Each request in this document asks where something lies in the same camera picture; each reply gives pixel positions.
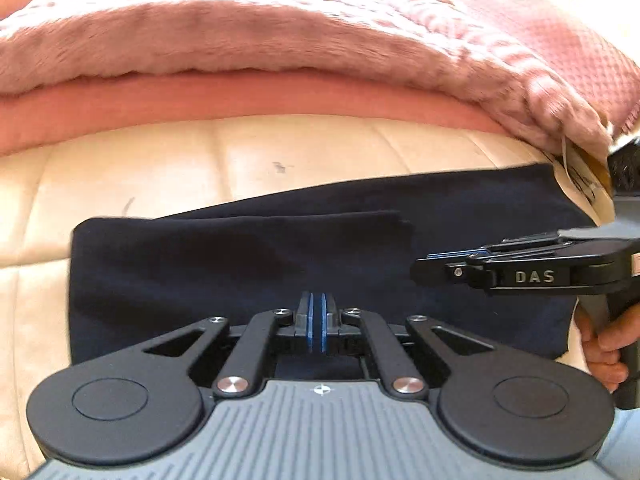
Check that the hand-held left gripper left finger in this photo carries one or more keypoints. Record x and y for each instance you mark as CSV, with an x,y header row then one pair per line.
x,y
310,320

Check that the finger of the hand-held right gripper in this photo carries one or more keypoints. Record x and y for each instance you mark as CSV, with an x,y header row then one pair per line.
x,y
520,247
440,267

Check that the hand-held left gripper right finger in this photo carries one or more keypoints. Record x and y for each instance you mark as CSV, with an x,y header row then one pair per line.
x,y
325,320

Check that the dark navy pants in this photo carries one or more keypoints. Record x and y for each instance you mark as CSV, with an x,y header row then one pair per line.
x,y
200,270

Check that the person's right hand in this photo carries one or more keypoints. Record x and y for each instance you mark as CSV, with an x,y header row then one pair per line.
x,y
607,355

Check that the person's light blue jeans leg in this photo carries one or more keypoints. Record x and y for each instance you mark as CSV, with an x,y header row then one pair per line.
x,y
622,440

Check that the salmon pink bed sheet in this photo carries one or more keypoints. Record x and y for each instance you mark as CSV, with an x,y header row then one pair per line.
x,y
200,100

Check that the pink fluffy blanket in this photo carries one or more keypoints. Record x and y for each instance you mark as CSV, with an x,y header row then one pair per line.
x,y
200,35

